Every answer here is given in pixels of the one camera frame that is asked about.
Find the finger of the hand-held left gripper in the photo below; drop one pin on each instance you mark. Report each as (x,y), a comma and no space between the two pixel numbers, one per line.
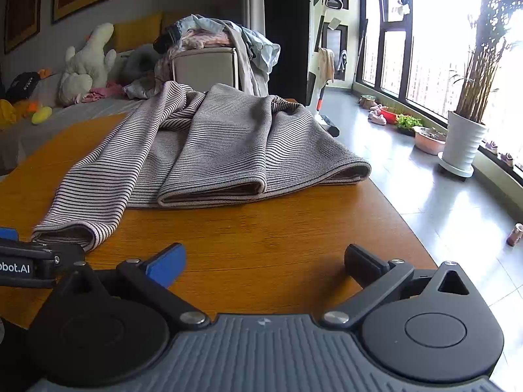
(69,257)
(8,233)

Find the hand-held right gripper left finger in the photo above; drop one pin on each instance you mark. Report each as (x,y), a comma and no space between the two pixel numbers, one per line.
(167,265)

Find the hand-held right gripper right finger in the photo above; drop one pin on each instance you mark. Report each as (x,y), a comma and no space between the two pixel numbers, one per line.
(361,259)

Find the grey striped garment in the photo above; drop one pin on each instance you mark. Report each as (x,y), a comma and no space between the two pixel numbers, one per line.
(229,147)

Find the yellow green plush toy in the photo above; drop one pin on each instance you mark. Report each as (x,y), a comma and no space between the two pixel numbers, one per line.
(41,115)

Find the orange plush toy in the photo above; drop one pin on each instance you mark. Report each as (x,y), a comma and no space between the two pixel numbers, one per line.
(30,108)

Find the round ceramic pot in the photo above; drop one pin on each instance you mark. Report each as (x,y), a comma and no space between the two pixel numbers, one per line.
(429,143)

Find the grey sofa sheet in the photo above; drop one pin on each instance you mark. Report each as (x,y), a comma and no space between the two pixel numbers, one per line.
(73,112)

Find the pink shoes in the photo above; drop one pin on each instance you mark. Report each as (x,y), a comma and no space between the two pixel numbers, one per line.
(376,118)

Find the red basin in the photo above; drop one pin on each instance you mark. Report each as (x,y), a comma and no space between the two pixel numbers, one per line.
(391,116)

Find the black cap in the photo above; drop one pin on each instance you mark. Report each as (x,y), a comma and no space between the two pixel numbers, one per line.
(22,85)

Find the white ribbed plant pot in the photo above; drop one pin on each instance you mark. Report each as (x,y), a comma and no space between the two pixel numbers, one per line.
(461,147)

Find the pink can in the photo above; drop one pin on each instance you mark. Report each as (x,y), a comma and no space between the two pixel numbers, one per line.
(515,235)

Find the small orange toy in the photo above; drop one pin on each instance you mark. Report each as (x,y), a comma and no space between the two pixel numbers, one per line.
(45,73)

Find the small pink cloth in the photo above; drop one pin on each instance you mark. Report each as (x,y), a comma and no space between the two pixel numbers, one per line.
(100,92)

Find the small sill shoe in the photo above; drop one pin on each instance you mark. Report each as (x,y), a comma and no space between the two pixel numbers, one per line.
(507,159)
(491,148)

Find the white upright floor cleaner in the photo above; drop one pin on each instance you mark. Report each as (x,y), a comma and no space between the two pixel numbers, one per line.
(315,90)

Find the white plush toy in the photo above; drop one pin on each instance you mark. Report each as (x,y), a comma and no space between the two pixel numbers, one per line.
(86,69)

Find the pale floral garment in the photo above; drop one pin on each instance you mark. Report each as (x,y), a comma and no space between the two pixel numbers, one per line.
(147,83)

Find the cream hanging towel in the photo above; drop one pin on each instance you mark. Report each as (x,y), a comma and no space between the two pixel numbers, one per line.
(327,65)

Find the beige sofa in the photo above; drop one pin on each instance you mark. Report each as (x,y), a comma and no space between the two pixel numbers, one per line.
(204,67)

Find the grey neck pillow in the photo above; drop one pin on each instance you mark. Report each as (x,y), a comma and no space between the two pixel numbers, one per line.
(139,61)

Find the beige grey hanging garment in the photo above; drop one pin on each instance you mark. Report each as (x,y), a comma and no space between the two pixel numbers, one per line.
(245,69)

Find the tall bamboo plant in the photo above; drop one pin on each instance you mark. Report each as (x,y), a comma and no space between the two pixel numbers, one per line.
(482,77)

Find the dark knitted garment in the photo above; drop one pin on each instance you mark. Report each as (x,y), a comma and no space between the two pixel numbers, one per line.
(165,41)

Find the pink garment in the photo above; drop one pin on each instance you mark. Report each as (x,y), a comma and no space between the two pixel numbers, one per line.
(208,40)

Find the yellow cushion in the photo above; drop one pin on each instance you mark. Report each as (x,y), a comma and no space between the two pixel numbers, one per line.
(137,32)
(171,20)

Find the black window frame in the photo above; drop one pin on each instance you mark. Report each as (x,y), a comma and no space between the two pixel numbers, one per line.
(408,49)

